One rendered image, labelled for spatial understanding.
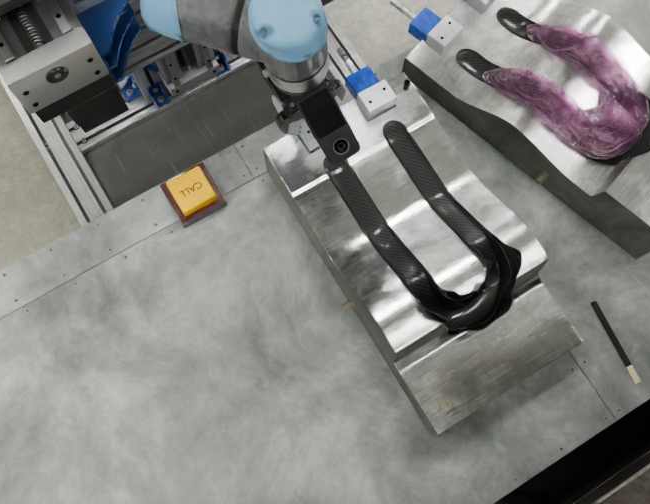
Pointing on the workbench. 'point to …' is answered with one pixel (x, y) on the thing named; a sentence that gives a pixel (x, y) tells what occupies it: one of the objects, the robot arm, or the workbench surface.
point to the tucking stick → (615, 342)
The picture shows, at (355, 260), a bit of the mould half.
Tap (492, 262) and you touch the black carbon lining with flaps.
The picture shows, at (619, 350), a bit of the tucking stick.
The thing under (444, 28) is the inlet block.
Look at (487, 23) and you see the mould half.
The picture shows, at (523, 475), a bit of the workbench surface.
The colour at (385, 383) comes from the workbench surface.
